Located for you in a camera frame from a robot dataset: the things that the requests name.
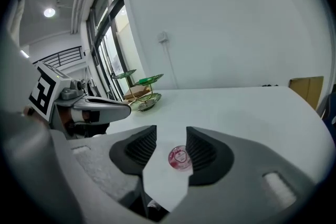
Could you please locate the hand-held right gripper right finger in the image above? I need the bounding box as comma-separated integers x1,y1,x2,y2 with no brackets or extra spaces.
167,125,325,224

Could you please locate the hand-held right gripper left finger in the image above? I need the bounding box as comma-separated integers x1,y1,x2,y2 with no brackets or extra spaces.
49,125,158,209

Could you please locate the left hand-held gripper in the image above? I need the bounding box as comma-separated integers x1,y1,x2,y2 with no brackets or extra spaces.
27,61,132,141

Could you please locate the green tiered glass dish stand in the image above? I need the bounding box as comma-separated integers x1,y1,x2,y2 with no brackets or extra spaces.
111,69,165,113

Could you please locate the small pink round object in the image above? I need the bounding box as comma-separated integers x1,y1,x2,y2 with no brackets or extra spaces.
167,146,194,172

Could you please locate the small open cardboard box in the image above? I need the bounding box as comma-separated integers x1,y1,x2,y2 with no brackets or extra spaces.
122,86,152,101

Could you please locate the black framed glass door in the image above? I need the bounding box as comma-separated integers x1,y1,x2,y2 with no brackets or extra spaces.
86,0,144,103

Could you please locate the black metal railing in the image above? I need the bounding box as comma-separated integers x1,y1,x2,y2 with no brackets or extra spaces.
33,46,82,68

